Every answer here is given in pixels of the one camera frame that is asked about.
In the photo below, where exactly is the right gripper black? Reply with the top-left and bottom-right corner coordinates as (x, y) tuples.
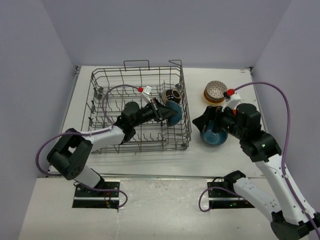
(193, 103), (246, 140)

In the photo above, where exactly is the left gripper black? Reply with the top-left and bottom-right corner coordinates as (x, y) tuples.
(131, 97), (177, 128)

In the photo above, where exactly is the glossy teal blue bowl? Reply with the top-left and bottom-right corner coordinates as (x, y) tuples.
(165, 100), (183, 127)

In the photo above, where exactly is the matte blue bowl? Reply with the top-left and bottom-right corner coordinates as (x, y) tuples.
(200, 121), (228, 147)

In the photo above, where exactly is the yellow bowl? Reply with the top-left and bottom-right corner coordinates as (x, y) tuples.
(206, 101), (225, 106)

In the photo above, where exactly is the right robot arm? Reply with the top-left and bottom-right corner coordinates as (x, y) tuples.
(192, 103), (320, 240)

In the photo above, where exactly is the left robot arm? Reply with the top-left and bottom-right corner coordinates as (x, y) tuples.
(46, 98), (178, 197)

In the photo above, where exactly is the black patterned bowl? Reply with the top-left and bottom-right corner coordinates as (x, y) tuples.
(161, 89), (181, 104)

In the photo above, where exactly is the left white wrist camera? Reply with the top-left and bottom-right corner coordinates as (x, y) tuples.
(141, 85), (152, 104)

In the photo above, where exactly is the grey wire dish rack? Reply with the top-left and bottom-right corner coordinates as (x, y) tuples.
(81, 59), (192, 154)

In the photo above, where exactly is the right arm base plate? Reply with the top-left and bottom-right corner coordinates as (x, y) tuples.
(207, 177), (254, 209)

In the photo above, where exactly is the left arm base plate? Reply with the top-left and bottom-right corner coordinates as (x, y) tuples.
(72, 182), (120, 210)

